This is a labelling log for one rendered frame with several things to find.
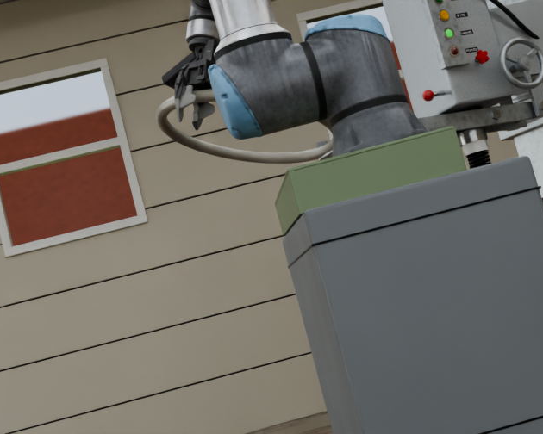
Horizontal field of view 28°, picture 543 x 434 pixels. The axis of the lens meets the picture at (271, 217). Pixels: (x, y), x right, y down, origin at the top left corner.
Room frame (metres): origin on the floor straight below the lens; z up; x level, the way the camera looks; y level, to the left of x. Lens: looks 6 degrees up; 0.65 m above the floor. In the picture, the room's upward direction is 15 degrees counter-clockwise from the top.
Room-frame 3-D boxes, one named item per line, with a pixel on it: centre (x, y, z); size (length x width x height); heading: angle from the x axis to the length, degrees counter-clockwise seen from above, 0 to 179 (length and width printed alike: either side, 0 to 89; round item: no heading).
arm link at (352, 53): (1.99, -0.22, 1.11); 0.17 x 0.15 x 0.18; 95
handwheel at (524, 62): (2.96, -0.76, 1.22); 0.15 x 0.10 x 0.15; 114
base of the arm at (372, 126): (1.99, -0.23, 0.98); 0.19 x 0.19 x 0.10
